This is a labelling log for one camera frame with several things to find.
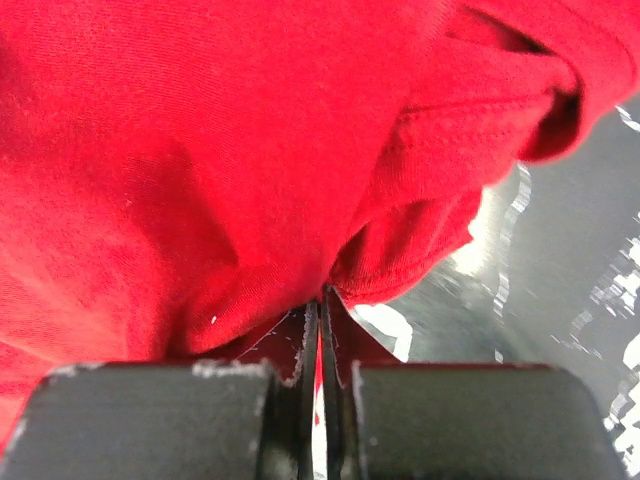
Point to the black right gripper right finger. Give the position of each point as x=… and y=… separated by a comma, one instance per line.
x=386, y=419

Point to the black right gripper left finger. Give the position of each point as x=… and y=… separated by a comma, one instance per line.
x=242, y=414

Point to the red t shirt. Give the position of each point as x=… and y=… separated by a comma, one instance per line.
x=175, y=173

